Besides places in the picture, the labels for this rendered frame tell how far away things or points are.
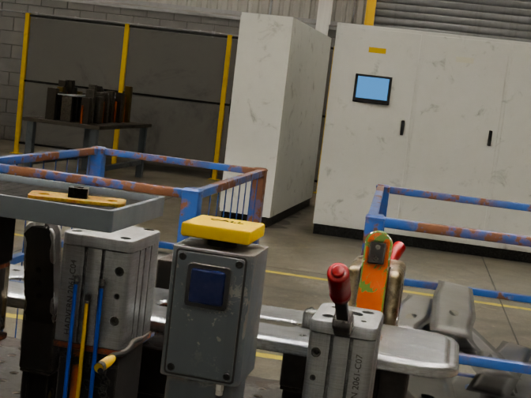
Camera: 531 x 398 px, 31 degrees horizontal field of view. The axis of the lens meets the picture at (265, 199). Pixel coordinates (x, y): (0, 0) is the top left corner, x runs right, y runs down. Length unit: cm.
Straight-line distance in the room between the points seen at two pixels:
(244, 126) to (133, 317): 806
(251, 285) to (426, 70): 817
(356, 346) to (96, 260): 28
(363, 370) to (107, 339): 26
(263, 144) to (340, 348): 809
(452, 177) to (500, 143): 53
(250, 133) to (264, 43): 86
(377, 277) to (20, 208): 60
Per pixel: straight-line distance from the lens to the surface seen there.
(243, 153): 905
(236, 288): 78
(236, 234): 78
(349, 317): 92
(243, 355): 80
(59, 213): 79
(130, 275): 98
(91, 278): 99
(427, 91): 892
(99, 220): 77
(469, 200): 403
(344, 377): 95
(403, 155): 893
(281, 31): 900
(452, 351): 116
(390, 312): 128
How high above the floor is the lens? 127
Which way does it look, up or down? 6 degrees down
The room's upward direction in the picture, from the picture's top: 7 degrees clockwise
